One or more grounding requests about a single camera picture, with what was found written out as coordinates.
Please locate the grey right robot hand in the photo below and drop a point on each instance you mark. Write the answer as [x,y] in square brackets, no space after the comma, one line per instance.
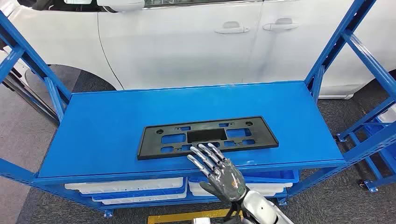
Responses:
[226,182]

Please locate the black plastic plate bracket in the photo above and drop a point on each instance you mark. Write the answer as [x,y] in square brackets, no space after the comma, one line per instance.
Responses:
[263,136]

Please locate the blue plastic bin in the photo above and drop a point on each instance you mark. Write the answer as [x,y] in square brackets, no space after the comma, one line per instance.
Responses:
[272,176]
[139,194]

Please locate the yellow floor tape square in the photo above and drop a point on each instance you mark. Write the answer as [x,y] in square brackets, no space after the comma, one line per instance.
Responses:
[173,216]

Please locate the white car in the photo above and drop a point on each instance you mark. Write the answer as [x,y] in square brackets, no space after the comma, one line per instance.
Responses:
[185,46]

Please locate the large white plastic bin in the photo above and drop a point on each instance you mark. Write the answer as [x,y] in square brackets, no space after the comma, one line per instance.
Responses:
[388,114]

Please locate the black metal bar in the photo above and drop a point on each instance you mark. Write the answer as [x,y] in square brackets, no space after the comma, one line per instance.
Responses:
[31,98]

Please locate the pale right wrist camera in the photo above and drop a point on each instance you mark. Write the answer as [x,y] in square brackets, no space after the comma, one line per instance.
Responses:
[201,221]

